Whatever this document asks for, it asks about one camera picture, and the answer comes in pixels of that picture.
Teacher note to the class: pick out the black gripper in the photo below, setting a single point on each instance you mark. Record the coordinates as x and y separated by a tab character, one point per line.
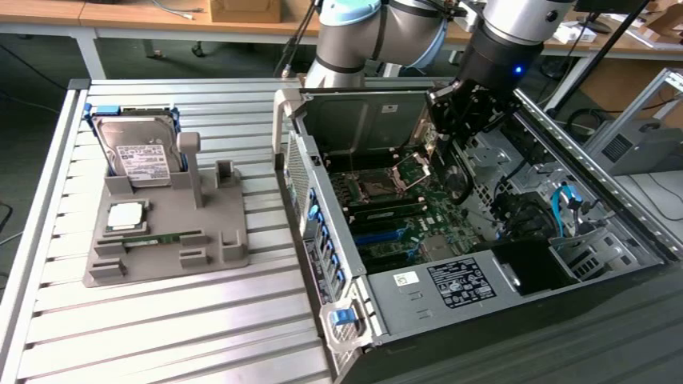
497	68

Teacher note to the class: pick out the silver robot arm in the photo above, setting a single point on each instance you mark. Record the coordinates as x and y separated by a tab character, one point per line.
353	40

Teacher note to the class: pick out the black monitor stand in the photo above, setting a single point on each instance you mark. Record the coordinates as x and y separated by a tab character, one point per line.
595	22

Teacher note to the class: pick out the green motherboard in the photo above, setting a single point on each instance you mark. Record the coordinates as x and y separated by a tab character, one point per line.
443	224

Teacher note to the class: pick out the blue case latch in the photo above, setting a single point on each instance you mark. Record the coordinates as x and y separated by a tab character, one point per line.
342	316

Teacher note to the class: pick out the silver cpu chip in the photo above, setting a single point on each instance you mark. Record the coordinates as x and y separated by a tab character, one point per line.
127	218

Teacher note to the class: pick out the blue expansion slot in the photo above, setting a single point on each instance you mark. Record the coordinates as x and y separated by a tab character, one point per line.
377	238

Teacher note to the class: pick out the aluminium profile frame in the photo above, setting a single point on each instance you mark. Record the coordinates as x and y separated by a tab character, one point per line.
646	96

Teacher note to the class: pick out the silver chipset heatsink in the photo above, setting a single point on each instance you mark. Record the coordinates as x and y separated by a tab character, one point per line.
439	247

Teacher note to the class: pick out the white small box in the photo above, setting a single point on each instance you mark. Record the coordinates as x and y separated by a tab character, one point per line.
582	36

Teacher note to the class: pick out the green ram stick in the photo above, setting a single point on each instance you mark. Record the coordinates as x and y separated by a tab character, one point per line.
155	240

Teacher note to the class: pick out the black installed ram stick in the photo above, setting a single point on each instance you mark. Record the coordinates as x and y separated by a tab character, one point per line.
387	213

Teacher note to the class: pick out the black plastic shroud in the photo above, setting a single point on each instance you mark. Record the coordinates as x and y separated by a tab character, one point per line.
534	264

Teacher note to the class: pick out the black tripod pole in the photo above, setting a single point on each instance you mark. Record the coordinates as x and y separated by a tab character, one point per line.
601	56

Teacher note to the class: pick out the grey power supply unit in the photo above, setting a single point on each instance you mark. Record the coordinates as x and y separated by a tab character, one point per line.
385	312

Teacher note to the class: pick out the brown cardboard box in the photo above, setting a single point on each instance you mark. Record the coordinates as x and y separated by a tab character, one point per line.
246	10

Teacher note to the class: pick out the metal drive cage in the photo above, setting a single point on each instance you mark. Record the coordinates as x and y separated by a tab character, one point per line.
491	156

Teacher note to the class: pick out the grey computer tower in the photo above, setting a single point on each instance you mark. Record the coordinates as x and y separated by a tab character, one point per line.
641	148

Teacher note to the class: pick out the wooden desk white frame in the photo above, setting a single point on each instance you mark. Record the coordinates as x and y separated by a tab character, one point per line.
635	47
54	16

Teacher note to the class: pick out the grey plastic parts rack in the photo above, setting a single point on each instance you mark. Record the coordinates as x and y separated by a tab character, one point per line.
160	264

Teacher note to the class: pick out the metal socket cover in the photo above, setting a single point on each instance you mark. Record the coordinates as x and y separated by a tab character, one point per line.
411	172

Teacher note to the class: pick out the cpu socket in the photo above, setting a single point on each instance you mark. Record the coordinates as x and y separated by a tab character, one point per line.
379	186

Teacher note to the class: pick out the open black pc case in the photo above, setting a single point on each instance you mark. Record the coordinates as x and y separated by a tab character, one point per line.
342	120

